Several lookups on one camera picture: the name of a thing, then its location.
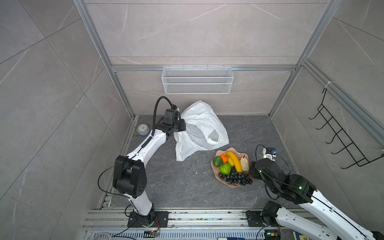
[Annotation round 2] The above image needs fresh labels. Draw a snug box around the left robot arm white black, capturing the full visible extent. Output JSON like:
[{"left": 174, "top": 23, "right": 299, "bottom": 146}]
[{"left": 113, "top": 105, "right": 186, "bottom": 227}]

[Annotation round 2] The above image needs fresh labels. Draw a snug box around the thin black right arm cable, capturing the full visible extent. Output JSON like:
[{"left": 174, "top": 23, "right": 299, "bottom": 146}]
[{"left": 254, "top": 144, "right": 370, "bottom": 238}]

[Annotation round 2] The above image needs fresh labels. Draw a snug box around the black wire hook rack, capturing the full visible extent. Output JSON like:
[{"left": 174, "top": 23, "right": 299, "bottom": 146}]
[{"left": 309, "top": 89, "right": 384, "bottom": 170}]

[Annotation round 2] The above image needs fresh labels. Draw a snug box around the white plastic bag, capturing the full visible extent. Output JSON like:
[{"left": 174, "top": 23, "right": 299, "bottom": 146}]
[{"left": 174, "top": 101, "right": 229, "bottom": 162}]

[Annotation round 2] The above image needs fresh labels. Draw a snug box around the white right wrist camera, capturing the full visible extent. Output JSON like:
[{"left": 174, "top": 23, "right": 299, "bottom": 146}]
[{"left": 263, "top": 147, "right": 277, "bottom": 161}]

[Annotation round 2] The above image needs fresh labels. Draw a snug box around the white wire mesh basket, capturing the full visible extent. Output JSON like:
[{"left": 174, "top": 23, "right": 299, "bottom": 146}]
[{"left": 162, "top": 67, "right": 234, "bottom": 95}]

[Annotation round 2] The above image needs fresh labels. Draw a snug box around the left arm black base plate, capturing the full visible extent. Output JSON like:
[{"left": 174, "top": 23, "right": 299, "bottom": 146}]
[{"left": 127, "top": 211, "right": 170, "bottom": 228}]

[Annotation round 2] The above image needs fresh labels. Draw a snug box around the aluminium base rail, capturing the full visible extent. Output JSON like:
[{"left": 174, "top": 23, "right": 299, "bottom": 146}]
[{"left": 80, "top": 208, "right": 325, "bottom": 232}]

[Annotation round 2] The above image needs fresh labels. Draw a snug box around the orange fake fruit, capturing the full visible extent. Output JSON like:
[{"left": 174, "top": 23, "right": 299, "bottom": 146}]
[{"left": 220, "top": 154, "right": 229, "bottom": 163}]

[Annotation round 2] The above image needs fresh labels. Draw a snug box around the green fake round fruit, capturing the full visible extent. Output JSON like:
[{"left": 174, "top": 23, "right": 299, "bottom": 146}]
[{"left": 219, "top": 163, "right": 232, "bottom": 176}]

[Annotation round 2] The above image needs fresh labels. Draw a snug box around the small grey-white round pot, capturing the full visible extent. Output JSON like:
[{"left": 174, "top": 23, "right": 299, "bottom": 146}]
[{"left": 136, "top": 124, "right": 151, "bottom": 136}]

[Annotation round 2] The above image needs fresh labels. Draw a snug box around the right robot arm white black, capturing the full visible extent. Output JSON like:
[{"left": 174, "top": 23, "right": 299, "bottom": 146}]
[{"left": 249, "top": 158, "right": 384, "bottom": 240}]

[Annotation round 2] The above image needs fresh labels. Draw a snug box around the blue yellow label box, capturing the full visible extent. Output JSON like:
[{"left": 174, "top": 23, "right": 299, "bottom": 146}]
[{"left": 293, "top": 231, "right": 312, "bottom": 240}]

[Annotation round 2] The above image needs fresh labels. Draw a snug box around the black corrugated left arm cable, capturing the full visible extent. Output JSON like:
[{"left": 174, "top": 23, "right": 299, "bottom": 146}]
[{"left": 151, "top": 95, "right": 178, "bottom": 137}]

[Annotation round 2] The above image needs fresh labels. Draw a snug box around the dark fake grapes bunch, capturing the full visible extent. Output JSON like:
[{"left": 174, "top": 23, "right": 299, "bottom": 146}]
[{"left": 219, "top": 173, "right": 253, "bottom": 187}]

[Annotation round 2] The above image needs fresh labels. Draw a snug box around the white slotted cable duct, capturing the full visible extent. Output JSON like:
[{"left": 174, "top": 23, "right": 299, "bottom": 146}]
[{"left": 109, "top": 229, "right": 266, "bottom": 240}]

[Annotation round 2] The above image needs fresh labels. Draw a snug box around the dark green fake avocado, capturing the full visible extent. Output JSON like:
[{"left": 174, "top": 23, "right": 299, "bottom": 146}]
[{"left": 213, "top": 156, "right": 224, "bottom": 168}]

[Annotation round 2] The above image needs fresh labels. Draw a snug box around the yellow fake banana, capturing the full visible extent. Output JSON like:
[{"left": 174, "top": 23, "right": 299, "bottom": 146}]
[{"left": 226, "top": 151, "right": 243, "bottom": 173}]

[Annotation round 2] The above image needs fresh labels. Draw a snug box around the pale beige fake pear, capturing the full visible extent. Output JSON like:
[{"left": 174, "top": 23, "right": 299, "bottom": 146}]
[{"left": 240, "top": 156, "right": 250, "bottom": 174}]

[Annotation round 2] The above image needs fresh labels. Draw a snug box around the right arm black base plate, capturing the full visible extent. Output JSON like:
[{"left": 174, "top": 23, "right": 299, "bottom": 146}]
[{"left": 245, "top": 210, "right": 268, "bottom": 227}]

